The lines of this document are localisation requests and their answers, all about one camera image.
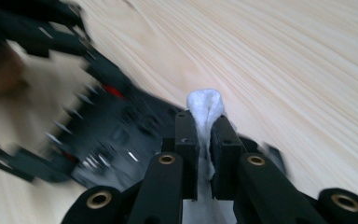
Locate blue and black toy car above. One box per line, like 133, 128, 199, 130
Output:
45, 83, 290, 191

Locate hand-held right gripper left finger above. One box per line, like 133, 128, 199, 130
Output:
162, 110, 200, 201

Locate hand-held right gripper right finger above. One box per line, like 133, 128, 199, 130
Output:
210, 114, 247, 201

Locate white wet wipe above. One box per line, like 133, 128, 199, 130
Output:
182, 88, 238, 224

